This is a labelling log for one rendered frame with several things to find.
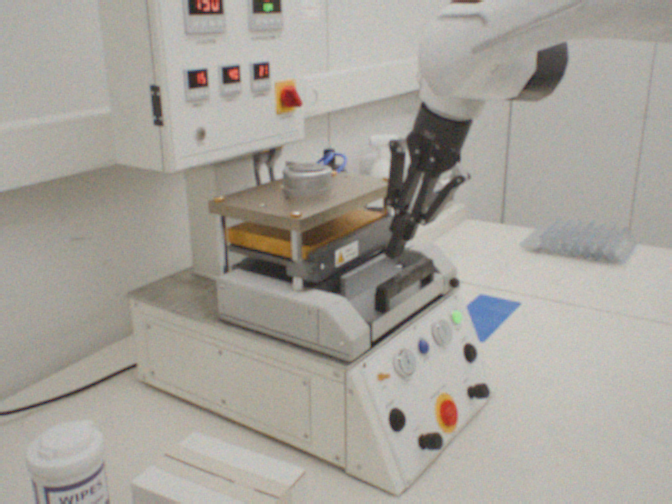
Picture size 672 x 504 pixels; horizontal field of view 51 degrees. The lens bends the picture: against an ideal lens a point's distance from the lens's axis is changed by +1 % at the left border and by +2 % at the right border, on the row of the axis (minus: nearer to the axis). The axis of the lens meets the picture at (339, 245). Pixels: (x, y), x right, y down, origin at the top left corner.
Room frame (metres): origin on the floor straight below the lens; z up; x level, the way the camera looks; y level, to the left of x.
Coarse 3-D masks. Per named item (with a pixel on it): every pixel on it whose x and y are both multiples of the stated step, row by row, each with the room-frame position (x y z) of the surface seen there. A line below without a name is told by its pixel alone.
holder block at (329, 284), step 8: (368, 256) 1.09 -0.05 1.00; (376, 256) 1.11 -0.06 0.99; (240, 264) 1.06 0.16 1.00; (352, 264) 1.05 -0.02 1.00; (360, 264) 1.07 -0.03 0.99; (256, 272) 1.03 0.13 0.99; (264, 272) 1.02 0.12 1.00; (272, 272) 1.02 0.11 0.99; (280, 272) 1.02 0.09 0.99; (344, 272) 1.03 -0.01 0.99; (288, 280) 0.99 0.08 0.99; (328, 280) 0.99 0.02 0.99; (336, 280) 1.01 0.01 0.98; (320, 288) 0.98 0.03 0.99; (328, 288) 0.99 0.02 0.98
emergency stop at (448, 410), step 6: (444, 402) 0.94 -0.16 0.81; (450, 402) 0.94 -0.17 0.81; (444, 408) 0.93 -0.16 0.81; (450, 408) 0.94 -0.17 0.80; (456, 408) 0.95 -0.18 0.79; (444, 414) 0.92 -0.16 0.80; (450, 414) 0.93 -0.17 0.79; (456, 414) 0.94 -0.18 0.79; (444, 420) 0.92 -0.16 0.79; (450, 420) 0.92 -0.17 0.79; (456, 420) 0.93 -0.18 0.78; (450, 426) 0.92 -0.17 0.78
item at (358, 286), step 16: (384, 256) 1.05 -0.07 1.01; (352, 272) 0.98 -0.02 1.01; (368, 272) 1.01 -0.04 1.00; (384, 272) 1.05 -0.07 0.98; (336, 288) 1.01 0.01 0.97; (352, 288) 0.97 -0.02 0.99; (368, 288) 1.01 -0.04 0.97; (416, 288) 1.01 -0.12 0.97; (432, 288) 1.04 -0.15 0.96; (352, 304) 0.95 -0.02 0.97; (368, 304) 0.95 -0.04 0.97; (400, 304) 0.95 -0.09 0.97; (416, 304) 0.99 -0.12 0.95; (368, 320) 0.90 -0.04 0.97; (384, 320) 0.91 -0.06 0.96; (400, 320) 0.95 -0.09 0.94
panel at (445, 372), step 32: (448, 320) 1.05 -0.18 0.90; (384, 352) 0.90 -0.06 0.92; (416, 352) 0.95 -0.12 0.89; (448, 352) 1.01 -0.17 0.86; (384, 384) 0.87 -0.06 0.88; (416, 384) 0.92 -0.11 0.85; (448, 384) 0.97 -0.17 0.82; (384, 416) 0.84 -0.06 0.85; (416, 416) 0.89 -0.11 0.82; (416, 448) 0.86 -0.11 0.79
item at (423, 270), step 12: (420, 264) 1.01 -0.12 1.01; (432, 264) 1.03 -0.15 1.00; (396, 276) 0.96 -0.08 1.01; (408, 276) 0.97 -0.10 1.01; (420, 276) 1.00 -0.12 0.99; (432, 276) 1.03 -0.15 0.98; (384, 288) 0.92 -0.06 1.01; (396, 288) 0.94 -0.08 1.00; (384, 300) 0.92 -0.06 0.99; (384, 312) 0.92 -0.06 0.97
